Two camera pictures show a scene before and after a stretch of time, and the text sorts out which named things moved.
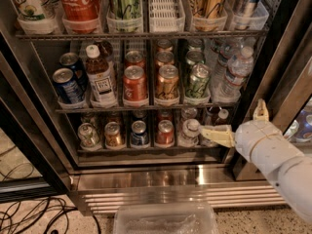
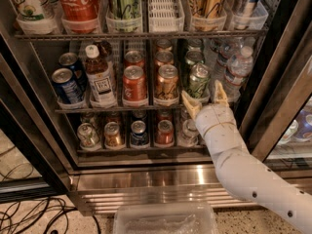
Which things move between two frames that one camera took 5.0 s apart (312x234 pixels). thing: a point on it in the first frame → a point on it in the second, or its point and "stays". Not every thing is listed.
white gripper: (253, 136) → (213, 117)
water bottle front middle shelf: (239, 67) stays
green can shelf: (198, 86) stays
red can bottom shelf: (165, 136) stays
